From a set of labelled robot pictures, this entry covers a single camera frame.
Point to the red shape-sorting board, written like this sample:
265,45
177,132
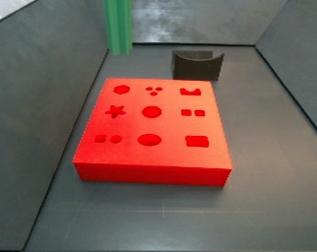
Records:
155,133

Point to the black curved holder stand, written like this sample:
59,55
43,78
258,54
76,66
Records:
197,65

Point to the green star-profile bar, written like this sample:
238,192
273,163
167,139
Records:
119,26

